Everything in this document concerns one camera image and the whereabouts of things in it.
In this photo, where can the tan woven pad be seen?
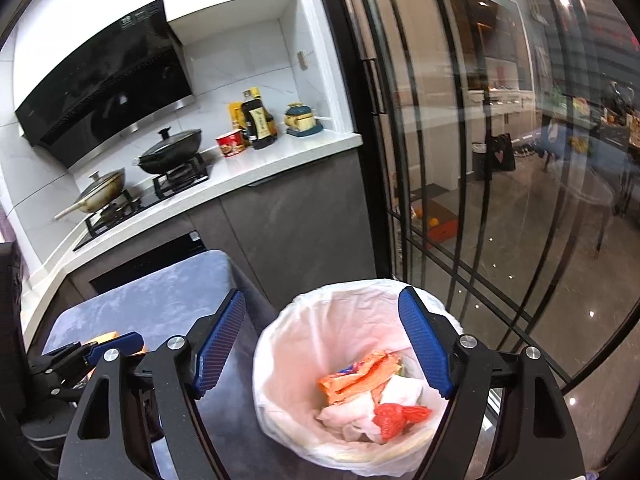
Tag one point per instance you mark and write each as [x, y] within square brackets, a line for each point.
[107, 336]

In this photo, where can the cardboard box with oranges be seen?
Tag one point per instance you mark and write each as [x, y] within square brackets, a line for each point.
[435, 222]

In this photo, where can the black bag with pink heart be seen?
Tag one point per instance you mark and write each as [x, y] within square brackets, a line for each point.
[501, 152]

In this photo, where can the grey kitchen cabinet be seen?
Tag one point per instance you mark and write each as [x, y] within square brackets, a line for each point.
[300, 220]

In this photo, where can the teal and yellow spice jar set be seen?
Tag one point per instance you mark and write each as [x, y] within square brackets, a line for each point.
[302, 120]

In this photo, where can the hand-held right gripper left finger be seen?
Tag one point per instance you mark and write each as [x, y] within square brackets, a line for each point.
[220, 345]

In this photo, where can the red instant noodle cup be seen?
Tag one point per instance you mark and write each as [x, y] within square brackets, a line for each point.
[231, 144]

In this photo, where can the blue-grey velvet chair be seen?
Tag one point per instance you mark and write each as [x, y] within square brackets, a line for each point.
[165, 300]

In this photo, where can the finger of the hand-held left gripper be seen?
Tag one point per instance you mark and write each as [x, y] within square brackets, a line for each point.
[117, 344]

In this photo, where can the beige pan with lid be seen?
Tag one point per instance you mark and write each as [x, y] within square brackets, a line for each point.
[102, 190]

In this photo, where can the blue dining table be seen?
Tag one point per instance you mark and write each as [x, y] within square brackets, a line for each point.
[570, 142]

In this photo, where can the orange snack wrapper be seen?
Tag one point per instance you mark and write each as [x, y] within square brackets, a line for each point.
[350, 380]

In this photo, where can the trash bin with white liner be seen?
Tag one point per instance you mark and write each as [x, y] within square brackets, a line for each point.
[295, 340]

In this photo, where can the grey round bin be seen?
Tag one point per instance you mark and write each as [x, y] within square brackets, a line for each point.
[481, 162]

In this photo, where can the yellow packet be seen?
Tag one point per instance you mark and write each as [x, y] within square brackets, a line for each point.
[235, 112]

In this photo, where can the black built-in oven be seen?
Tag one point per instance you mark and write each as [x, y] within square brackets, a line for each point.
[150, 265]

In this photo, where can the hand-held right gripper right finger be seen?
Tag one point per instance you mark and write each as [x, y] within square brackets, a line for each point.
[425, 340]

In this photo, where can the dark soy sauce bottle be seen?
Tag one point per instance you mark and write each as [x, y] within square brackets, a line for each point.
[260, 125]

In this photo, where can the black range hood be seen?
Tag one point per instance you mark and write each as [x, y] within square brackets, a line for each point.
[100, 85]

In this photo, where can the black-framed glass sliding door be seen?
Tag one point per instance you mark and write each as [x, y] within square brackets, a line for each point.
[440, 85]

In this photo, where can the wall socket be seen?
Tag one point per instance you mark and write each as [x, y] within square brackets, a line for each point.
[302, 59]

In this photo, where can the black wok with lid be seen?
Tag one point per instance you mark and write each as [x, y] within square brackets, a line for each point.
[170, 152]

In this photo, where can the red plastic wrapper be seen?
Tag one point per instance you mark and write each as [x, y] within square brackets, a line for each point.
[390, 420]

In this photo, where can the white tissue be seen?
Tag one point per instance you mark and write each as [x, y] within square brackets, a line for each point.
[402, 390]
[345, 417]

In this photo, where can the black gas stove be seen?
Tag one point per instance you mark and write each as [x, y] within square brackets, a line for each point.
[115, 216]

